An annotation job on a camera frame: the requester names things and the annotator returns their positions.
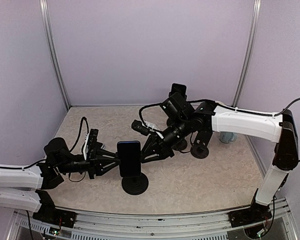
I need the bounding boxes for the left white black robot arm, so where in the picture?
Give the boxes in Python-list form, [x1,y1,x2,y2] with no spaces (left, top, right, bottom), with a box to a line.
[0,137,121,223]

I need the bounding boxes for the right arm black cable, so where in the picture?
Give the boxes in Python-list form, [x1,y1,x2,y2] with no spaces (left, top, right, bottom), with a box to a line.
[138,96,300,162]

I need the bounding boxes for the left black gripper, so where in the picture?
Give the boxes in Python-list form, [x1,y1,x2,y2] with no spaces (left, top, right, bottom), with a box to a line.
[57,148,121,180]

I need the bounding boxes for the light blue mug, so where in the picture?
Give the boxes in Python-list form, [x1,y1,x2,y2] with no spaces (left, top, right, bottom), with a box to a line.
[219,132,237,144]

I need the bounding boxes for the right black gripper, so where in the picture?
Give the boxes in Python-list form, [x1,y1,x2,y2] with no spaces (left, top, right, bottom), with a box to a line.
[139,116,190,164]

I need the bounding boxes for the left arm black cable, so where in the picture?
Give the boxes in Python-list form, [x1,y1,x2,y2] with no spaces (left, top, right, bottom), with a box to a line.
[0,116,90,183]

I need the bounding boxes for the left aluminium frame post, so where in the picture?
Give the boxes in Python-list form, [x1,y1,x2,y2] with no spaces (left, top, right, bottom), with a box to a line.
[39,0,71,111]

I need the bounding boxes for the right aluminium frame post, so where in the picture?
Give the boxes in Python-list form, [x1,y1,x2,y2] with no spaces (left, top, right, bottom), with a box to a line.
[232,0,262,107]

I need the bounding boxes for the front aluminium rail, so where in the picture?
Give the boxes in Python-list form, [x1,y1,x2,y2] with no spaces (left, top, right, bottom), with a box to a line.
[8,197,299,240]

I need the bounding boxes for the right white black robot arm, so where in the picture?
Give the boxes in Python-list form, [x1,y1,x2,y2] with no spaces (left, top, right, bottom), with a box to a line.
[140,92,298,222]

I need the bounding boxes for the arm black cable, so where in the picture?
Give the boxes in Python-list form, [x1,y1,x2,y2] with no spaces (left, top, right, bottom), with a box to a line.
[0,116,90,183]
[138,96,300,162]

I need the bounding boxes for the teal phone black screen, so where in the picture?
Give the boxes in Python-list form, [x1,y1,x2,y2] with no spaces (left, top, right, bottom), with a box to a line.
[169,83,187,98]

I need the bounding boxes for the black pole phone stand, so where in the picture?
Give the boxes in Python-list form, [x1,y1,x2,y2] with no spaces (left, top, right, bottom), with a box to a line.
[121,173,149,196]
[165,92,187,126]

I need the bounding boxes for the blue phone black screen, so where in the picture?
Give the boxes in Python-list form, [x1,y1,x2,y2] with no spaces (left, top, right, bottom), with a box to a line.
[117,140,141,178]

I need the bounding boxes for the black folding stand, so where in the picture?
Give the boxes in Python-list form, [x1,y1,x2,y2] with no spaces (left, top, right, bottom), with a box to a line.
[172,139,188,151]
[190,130,213,159]

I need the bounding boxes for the aluminium frame post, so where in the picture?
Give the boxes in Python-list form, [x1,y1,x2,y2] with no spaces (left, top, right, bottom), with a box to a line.
[39,0,71,111]
[232,0,262,107]

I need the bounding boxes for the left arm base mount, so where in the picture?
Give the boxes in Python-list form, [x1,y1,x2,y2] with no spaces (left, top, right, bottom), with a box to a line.
[33,206,77,229]

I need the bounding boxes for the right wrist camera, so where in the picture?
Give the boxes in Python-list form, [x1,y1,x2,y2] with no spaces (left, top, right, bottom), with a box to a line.
[131,119,163,139]

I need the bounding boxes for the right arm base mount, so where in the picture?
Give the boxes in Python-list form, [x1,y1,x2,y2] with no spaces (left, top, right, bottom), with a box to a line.
[228,208,272,228]

